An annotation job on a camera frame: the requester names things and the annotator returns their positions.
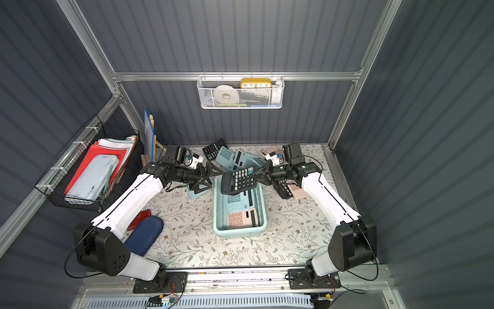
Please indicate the blue framed whiteboard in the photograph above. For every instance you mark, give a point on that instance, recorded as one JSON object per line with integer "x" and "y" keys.
{"x": 149, "y": 137}

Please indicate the red stapler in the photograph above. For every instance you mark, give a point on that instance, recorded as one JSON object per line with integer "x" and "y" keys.
{"x": 140, "y": 217}

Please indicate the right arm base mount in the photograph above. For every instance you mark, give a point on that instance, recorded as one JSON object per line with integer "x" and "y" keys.
{"x": 301, "y": 279}

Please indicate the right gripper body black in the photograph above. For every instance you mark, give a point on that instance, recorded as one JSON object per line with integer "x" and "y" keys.
{"x": 270, "y": 176}

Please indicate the white wire wall basket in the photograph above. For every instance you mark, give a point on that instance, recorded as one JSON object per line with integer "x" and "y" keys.
{"x": 248, "y": 98}

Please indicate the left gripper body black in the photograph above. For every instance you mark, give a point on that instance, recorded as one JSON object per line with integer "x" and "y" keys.
{"x": 201, "y": 176}

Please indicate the wooden easel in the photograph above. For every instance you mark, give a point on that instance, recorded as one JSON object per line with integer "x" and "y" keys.
{"x": 158, "y": 151}

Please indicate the small circuit board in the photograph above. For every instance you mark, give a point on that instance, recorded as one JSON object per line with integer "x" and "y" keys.
{"x": 160, "y": 301}

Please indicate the pink calculator back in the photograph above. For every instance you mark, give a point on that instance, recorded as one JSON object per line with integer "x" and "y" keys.
{"x": 273, "y": 150}

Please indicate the navy blue case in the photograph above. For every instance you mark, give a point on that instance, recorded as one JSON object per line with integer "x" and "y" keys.
{"x": 145, "y": 234}

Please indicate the red folder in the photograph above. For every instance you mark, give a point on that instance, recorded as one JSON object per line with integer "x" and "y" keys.
{"x": 93, "y": 151}

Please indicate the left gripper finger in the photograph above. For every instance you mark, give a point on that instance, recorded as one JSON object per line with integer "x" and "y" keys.
{"x": 212, "y": 170}
{"x": 203, "y": 184}

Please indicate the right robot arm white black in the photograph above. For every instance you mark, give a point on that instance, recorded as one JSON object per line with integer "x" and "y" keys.
{"x": 353, "y": 238}

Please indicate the black wire side basket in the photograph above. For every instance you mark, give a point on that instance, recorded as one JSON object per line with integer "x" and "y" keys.
{"x": 57, "y": 178}

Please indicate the mint green storage box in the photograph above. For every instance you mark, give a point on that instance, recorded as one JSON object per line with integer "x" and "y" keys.
{"x": 220, "y": 214}

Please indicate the floral table mat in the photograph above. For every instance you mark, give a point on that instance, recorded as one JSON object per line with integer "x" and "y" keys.
{"x": 297, "y": 230}

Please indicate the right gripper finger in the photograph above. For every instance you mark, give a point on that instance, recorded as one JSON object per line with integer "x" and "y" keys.
{"x": 263, "y": 172}
{"x": 262, "y": 179}

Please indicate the black calculator under pink one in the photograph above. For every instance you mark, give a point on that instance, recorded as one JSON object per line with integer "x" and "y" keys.
{"x": 282, "y": 188}

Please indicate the yellow clock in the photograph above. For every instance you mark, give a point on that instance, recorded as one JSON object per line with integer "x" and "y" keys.
{"x": 256, "y": 83}

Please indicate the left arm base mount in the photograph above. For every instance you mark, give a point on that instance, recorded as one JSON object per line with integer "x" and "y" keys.
{"x": 163, "y": 283}

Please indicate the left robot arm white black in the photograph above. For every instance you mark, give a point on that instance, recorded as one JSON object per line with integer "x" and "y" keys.
{"x": 99, "y": 245}

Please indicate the large blue calculator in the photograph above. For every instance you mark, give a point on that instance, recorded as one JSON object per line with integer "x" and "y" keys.
{"x": 239, "y": 202}

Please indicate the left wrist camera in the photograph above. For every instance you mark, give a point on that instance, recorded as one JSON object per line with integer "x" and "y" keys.
{"x": 181, "y": 157}

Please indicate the white papers in basket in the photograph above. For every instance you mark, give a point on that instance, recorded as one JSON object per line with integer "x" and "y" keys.
{"x": 128, "y": 144}

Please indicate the white tape roll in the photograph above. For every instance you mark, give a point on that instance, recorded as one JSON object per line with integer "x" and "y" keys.
{"x": 225, "y": 94}

